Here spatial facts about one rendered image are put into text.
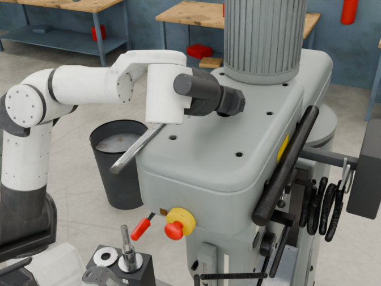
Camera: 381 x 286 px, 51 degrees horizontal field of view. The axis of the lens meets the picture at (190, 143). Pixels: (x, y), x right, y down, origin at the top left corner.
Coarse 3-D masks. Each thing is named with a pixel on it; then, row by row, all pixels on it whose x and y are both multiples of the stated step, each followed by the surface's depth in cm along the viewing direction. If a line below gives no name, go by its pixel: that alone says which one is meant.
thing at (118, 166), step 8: (152, 128) 84; (160, 128) 85; (144, 136) 82; (152, 136) 82; (136, 144) 80; (144, 144) 80; (128, 152) 77; (136, 152) 78; (120, 160) 75; (128, 160) 76; (112, 168) 74; (120, 168) 74
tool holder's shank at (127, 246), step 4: (120, 228) 136; (124, 228) 136; (124, 232) 136; (128, 232) 138; (124, 236) 137; (128, 236) 138; (124, 240) 139; (128, 240) 139; (124, 244) 140; (128, 244) 140; (124, 248) 141; (128, 248) 141
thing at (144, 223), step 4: (152, 212) 91; (148, 216) 90; (152, 216) 90; (144, 220) 88; (148, 220) 88; (140, 224) 87; (144, 224) 87; (148, 224) 88; (136, 228) 86; (140, 228) 86; (144, 228) 87; (132, 232) 86; (136, 232) 86; (140, 232) 86; (132, 236) 85; (136, 236) 85; (140, 236) 86; (136, 240) 86
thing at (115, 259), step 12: (96, 252) 151; (108, 252) 151; (120, 252) 152; (96, 264) 146; (108, 264) 146; (120, 264) 146; (144, 264) 147; (120, 276) 143; (132, 276) 143; (144, 276) 145
